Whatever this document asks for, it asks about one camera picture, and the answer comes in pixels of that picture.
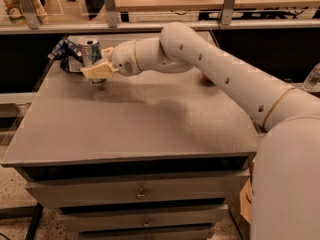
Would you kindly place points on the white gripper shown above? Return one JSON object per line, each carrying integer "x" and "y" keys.
{"x": 124, "y": 58}

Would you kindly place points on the silver blue Red Bull can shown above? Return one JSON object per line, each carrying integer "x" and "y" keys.
{"x": 90, "y": 51}

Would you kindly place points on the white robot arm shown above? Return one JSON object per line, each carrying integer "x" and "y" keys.
{"x": 286, "y": 175}

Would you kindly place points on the crumpled blue chip bag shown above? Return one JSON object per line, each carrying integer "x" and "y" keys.
{"x": 68, "y": 54}

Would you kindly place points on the red apple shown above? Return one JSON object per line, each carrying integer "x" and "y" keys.
{"x": 207, "y": 79}

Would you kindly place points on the grey drawer cabinet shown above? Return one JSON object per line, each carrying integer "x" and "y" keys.
{"x": 86, "y": 150}

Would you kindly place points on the colourful snack package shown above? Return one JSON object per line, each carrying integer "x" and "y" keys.
{"x": 11, "y": 11}

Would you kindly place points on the grey metal railing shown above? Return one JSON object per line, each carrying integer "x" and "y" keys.
{"x": 147, "y": 15}

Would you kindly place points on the top drawer metal knob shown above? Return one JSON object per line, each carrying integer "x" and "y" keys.
{"x": 140, "y": 194}

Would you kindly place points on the drawer metal knob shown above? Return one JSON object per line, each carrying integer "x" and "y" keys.
{"x": 146, "y": 223}
{"x": 140, "y": 194}

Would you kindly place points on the cardboard box of snacks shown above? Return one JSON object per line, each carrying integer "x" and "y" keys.
{"x": 246, "y": 196}

